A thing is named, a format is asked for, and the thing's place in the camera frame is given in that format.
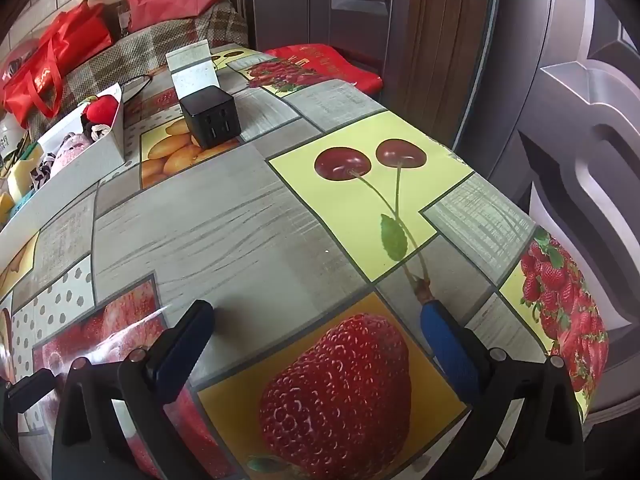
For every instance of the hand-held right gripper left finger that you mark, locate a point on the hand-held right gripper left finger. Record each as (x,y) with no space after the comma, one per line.
(182,345)

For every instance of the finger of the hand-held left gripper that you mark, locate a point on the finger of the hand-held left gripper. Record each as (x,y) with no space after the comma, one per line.
(30,390)

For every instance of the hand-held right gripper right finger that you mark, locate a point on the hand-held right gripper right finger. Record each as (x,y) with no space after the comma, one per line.
(445,345)

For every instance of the white cardboard box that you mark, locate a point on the white cardboard box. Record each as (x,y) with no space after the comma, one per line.
(65,187)

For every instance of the yellow sponge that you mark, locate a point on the yellow sponge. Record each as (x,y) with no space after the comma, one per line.
(20,175)

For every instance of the fruit print tablecloth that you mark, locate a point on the fruit print tablecloth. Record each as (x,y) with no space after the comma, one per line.
(225,220)

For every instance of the yellow green packet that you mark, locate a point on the yellow green packet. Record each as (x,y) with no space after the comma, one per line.
(5,207)

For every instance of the black white spotted plush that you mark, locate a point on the black white spotted plush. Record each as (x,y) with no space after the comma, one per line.
(42,170)

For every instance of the pink plush toy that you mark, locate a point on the pink plush toy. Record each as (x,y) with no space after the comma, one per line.
(70,152)

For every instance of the grey panelled door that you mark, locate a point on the grey panelled door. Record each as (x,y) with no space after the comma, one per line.
(310,0)
(575,160)

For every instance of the black cube power socket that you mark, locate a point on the black cube power socket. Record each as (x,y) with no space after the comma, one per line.
(210,115)

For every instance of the black white cloth toy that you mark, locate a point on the black white cloth toy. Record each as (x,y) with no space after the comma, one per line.
(95,130)

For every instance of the red apple plush toy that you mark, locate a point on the red apple plush toy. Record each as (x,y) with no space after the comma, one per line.
(102,107)

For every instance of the small white box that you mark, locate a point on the small white box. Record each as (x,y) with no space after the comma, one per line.
(192,72)

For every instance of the plaid blanket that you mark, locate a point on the plaid blanket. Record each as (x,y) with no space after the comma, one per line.
(150,45)

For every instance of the red cushion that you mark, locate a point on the red cushion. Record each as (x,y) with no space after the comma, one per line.
(330,65)

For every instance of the red tote bag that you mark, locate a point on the red tote bag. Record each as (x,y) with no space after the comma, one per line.
(65,50)

